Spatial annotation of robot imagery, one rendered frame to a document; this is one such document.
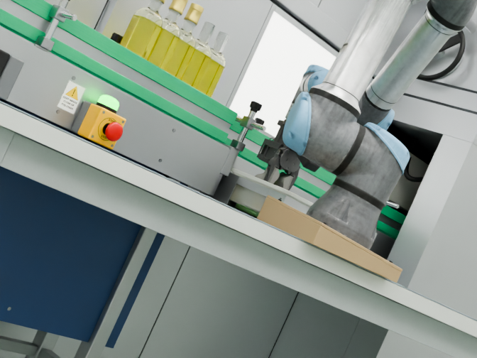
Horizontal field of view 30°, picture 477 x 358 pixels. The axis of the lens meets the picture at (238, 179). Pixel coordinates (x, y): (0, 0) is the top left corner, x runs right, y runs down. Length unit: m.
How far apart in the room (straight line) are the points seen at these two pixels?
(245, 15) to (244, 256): 0.95
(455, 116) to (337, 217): 1.15
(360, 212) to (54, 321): 0.72
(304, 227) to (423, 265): 1.13
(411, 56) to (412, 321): 0.58
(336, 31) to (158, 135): 0.93
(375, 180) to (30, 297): 0.77
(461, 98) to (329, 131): 1.16
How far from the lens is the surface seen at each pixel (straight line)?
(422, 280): 2.84
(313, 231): 1.69
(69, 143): 1.49
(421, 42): 2.01
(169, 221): 1.62
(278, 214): 1.81
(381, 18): 1.87
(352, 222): 1.80
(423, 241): 2.80
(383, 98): 2.09
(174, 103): 2.04
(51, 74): 1.82
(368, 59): 1.85
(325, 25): 2.72
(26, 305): 1.98
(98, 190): 1.56
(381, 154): 1.82
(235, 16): 2.45
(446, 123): 2.90
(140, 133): 1.98
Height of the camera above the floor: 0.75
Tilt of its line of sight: 2 degrees up
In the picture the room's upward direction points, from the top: 25 degrees clockwise
